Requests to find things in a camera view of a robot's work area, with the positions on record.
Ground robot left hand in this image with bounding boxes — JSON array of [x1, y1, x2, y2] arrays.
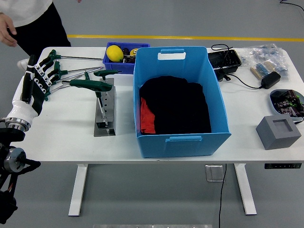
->
[[6, 54, 60, 124]]

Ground person's right hand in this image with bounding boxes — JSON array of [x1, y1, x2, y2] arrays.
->
[[0, 13, 18, 48]]

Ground large green T-handle wrench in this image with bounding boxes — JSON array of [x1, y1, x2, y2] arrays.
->
[[62, 79, 114, 128]]

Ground small green T-handle wrench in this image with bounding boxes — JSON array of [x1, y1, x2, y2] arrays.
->
[[94, 69, 122, 83]]

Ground grey metal tool stand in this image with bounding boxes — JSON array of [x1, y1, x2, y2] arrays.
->
[[94, 77, 117, 137]]

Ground large blue plastic box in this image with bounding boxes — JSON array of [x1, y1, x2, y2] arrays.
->
[[132, 46, 232, 159]]

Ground person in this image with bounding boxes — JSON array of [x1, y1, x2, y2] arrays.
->
[[0, 0, 83, 57]]

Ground person's white shoe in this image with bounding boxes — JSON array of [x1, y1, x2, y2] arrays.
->
[[17, 58, 30, 71]]

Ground yellow lemon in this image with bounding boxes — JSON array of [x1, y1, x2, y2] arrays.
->
[[106, 45, 124, 63]]

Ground small blue plastic bin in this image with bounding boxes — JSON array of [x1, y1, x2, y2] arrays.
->
[[102, 42, 151, 75]]

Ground white table leg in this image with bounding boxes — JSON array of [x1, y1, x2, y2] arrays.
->
[[234, 163, 257, 216], [68, 163, 88, 217]]

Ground red cloth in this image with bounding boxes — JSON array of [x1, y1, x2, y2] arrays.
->
[[140, 97, 156, 134]]

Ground black cloth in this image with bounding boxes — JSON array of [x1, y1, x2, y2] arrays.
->
[[139, 76, 212, 135]]

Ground black plastic tray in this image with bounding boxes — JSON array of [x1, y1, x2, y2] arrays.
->
[[208, 49, 242, 72]]

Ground black plug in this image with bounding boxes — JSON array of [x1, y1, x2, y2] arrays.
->
[[214, 68, 231, 82]]

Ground clear plastic parts bag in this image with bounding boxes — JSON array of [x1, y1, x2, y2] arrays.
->
[[241, 43, 289, 81]]

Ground resistor tape bundle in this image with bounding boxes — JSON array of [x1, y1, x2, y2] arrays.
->
[[250, 60, 277, 79]]

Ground metal floor plate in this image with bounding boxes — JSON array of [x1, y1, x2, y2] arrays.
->
[[205, 165, 226, 182]]

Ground black power adapter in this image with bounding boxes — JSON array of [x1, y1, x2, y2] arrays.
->
[[260, 71, 282, 90]]

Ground light blue plate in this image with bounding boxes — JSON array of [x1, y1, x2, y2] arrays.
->
[[269, 89, 304, 122]]

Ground circuit board parts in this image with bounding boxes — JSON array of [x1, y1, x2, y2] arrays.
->
[[271, 89, 304, 117]]

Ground grey foam cube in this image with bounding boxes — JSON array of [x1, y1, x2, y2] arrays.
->
[[256, 115, 302, 151]]

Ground black table control panel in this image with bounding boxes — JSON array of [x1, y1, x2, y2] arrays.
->
[[264, 162, 302, 170]]

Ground green T-handle hex wrench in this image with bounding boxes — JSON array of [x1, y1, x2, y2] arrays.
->
[[51, 70, 99, 84], [43, 82, 72, 102]]

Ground thick-shaft green T-handle wrench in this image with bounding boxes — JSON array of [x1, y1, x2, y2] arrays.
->
[[54, 61, 103, 78]]

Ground black power cable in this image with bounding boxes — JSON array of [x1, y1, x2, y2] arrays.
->
[[210, 44, 265, 90]]

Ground thin black looped cable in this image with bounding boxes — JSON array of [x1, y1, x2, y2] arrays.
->
[[279, 0, 304, 11]]

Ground black floor cable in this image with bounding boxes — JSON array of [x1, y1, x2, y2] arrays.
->
[[218, 163, 228, 228]]

